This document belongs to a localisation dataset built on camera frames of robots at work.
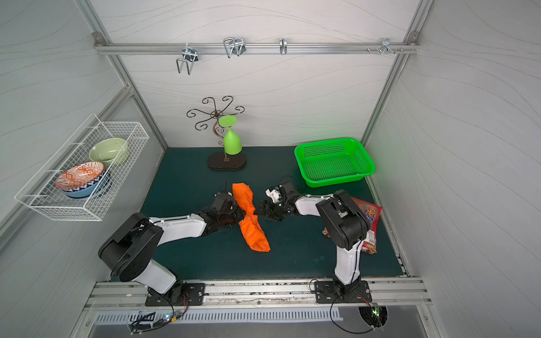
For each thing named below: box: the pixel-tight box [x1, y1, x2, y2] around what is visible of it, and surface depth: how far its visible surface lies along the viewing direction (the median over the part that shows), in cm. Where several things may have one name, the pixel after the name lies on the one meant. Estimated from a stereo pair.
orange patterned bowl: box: [54, 161, 105, 190], surface depth 64 cm
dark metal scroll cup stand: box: [185, 95, 247, 171], surface depth 97 cm
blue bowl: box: [61, 169, 106, 198], surface depth 58 cm
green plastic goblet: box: [218, 114, 243, 155], surface depth 92 cm
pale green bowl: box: [88, 137, 127, 170], surface depth 73 cm
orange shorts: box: [232, 182, 271, 253], surface depth 87 cm
